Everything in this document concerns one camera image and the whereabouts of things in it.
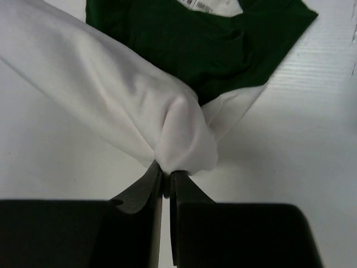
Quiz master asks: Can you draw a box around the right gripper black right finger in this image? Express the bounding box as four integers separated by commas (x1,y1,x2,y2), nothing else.
170,171,323,267

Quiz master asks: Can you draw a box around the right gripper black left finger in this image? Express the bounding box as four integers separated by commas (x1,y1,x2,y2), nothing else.
1,162,162,267

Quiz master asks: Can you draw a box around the white and green raglan t-shirt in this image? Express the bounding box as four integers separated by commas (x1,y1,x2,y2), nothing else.
1,1,317,174

